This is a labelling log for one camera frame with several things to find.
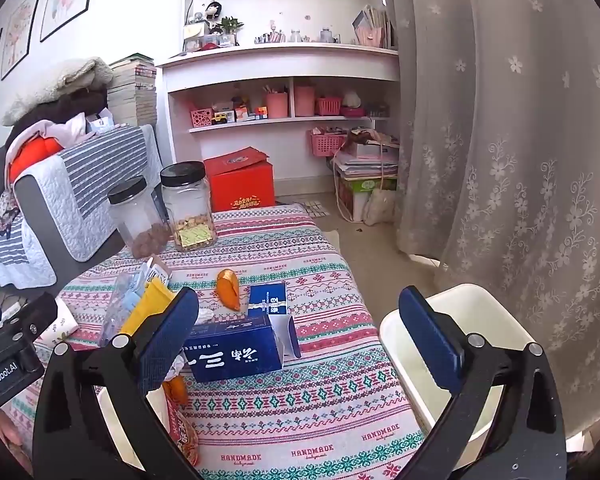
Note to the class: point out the pink square container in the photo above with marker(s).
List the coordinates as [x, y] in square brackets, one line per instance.
[304, 101]

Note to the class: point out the small blue cardboard box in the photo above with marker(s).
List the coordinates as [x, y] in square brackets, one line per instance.
[267, 300]

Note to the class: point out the pink cloth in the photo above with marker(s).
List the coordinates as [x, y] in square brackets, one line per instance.
[65, 132]

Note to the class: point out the yellow packet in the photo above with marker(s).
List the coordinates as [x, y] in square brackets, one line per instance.
[147, 305]

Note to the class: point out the orange cloth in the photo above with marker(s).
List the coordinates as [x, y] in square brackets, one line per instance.
[32, 155]

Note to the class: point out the patterned tablecloth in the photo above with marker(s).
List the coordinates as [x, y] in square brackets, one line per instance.
[305, 410]

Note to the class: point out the yellow toy car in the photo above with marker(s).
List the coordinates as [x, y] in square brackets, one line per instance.
[220, 118]

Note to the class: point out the pink pen cup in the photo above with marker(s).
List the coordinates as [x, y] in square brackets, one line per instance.
[277, 106]

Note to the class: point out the dark-haired figurine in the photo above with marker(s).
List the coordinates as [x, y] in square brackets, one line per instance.
[213, 15]

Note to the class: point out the clear jar with brown nuts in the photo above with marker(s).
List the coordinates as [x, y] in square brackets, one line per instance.
[140, 220]

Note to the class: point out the beige cloth bag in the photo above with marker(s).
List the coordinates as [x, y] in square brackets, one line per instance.
[380, 207]

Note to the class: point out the small green plant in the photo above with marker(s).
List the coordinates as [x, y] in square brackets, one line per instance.
[231, 26]

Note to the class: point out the grey sofa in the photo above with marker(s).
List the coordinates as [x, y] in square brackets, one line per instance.
[35, 240]

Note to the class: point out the stack of books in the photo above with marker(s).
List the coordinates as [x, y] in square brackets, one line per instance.
[135, 92]

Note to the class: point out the striped quilted sofa cover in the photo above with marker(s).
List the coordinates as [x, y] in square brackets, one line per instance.
[100, 170]

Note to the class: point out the white shelf unit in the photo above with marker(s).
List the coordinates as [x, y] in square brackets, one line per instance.
[280, 65]

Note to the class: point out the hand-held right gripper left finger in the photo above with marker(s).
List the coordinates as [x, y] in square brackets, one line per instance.
[166, 340]

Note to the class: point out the white plastic bin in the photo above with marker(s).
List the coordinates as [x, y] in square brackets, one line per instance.
[500, 320]

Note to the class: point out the small pink basket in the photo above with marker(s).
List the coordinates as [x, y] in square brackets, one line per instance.
[328, 107]

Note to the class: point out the red cardboard box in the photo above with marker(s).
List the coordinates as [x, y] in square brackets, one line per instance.
[242, 185]

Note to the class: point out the clear jar with peanuts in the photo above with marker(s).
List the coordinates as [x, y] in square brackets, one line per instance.
[190, 210]

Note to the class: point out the orange snack wrapper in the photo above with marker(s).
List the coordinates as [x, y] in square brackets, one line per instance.
[229, 290]

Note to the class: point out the large blue cardboard box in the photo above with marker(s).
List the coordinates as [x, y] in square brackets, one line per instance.
[235, 355]

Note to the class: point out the clear plastic wrapper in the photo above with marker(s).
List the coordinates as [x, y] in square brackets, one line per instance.
[120, 300]

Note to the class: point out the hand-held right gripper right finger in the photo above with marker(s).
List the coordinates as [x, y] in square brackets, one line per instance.
[430, 340]

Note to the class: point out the green and white box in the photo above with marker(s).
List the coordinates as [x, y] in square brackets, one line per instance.
[365, 186]

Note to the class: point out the stack of papers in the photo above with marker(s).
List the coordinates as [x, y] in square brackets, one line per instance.
[365, 160]

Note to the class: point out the pink lattice box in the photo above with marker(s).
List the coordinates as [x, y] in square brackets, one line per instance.
[201, 118]

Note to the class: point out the hanging pink basket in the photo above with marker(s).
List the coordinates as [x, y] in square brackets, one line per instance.
[325, 144]

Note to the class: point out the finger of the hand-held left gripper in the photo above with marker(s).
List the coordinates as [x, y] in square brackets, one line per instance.
[27, 317]

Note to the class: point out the beige fluffy blanket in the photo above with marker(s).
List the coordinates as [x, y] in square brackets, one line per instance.
[60, 85]

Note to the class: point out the floral cloth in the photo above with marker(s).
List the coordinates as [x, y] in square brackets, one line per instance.
[0, 220]

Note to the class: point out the floral lace curtain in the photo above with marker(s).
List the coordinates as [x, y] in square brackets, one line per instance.
[505, 135]

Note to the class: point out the red snack packet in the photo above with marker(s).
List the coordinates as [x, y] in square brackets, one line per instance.
[182, 430]

